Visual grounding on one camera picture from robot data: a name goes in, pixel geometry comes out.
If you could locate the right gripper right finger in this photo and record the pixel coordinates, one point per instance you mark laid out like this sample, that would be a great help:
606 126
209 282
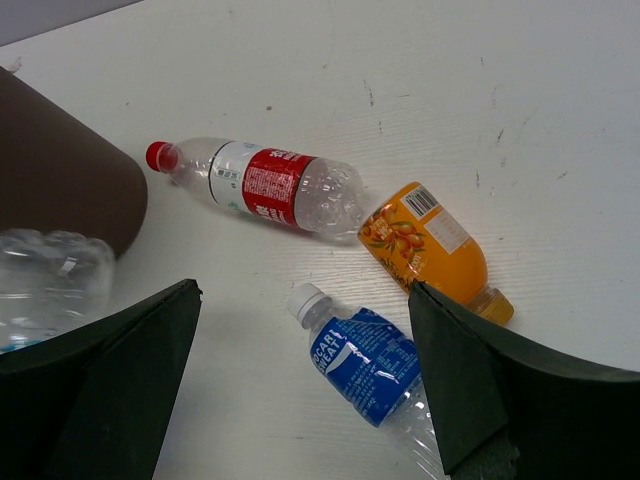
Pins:
506 407

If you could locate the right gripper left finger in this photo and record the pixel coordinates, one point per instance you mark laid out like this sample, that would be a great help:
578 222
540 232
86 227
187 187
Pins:
95 403

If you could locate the clear bottle blue label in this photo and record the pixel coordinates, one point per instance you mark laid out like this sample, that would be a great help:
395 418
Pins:
51 283

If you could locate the clear bottle red label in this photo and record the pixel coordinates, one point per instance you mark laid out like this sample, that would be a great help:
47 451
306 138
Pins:
311 193

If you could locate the brown plastic waste bin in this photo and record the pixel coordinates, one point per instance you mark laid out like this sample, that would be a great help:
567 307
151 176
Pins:
58 174

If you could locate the Pocari Sweat blue bottle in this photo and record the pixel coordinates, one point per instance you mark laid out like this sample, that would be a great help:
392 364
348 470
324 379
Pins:
375 367

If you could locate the lying orange juice bottle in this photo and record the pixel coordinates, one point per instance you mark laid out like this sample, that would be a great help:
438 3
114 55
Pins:
416 239

